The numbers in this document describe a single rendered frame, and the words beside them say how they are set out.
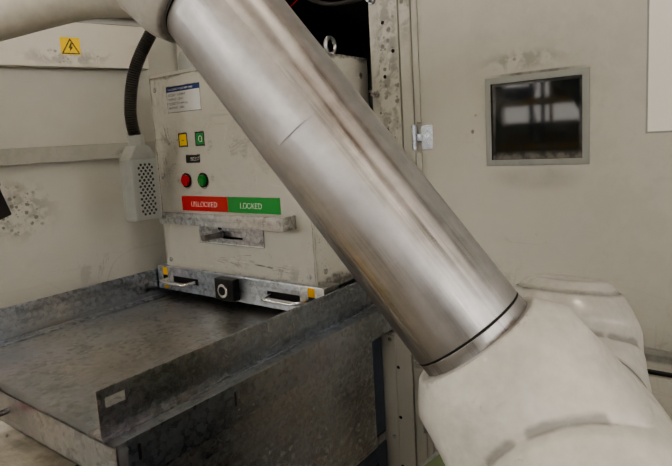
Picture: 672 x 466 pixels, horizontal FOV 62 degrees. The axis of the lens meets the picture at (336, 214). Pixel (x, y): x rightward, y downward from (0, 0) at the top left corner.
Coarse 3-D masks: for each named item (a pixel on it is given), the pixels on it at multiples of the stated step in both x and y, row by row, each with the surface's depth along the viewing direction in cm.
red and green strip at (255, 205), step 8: (184, 200) 134; (192, 200) 132; (200, 200) 131; (208, 200) 129; (216, 200) 127; (224, 200) 126; (232, 200) 124; (240, 200) 123; (248, 200) 121; (256, 200) 120; (264, 200) 118; (272, 200) 117; (184, 208) 135; (192, 208) 133; (200, 208) 131; (208, 208) 129; (216, 208) 128; (224, 208) 126; (232, 208) 124; (240, 208) 123; (248, 208) 121; (256, 208) 120; (264, 208) 119; (272, 208) 117; (280, 208) 116
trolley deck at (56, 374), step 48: (48, 336) 116; (96, 336) 114; (144, 336) 112; (192, 336) 111; (336, 336) 107; (0, 384) 93; (48, 384) 92; (96, 384) 91; (240, 384) 87; (288, 384) 97; (48, 432) 82; (144, 432) 74; (192, 432) 80
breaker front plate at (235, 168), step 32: (160, 96) 134; (160, 128) 136; (192, 128) 129; (224, 128) 122; (160, 160) 138; (224, 160) 124; (256, 160) 118; (192, 192) 132; (224, 192) 125; (256, 192) 119; (288, 192) 114; (192, 256) 135; (224, 256) 128; (256, 256) 122; (288, 256) 116
